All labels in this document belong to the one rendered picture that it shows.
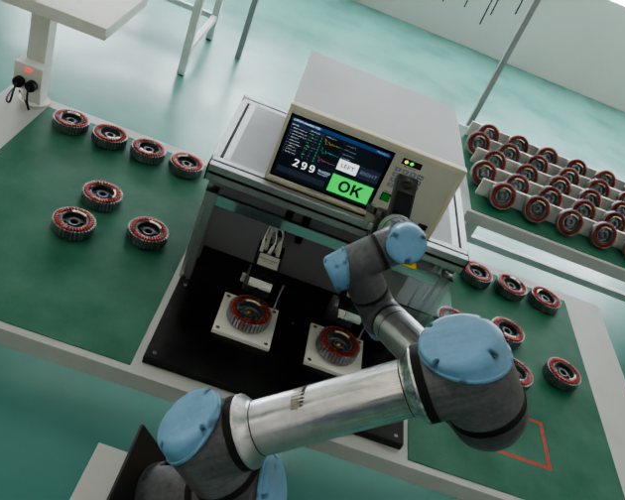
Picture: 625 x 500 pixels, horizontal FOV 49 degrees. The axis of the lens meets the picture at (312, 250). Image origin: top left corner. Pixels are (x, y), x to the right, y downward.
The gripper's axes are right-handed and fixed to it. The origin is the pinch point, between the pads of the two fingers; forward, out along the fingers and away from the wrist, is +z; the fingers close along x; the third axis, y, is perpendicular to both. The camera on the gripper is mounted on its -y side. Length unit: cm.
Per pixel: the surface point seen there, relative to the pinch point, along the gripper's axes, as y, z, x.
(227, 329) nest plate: 41.6, 6.4, -24.3
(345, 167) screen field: -5.9, 5.1, -11.6
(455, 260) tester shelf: 5.9, 7.3, 22.5
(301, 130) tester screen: -10.2, 3.1, -24.5
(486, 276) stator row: 13, 67, 53
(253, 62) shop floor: -44, 374, -66
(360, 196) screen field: -0.5, 7.6, -5.3
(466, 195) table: -9, 124, 53
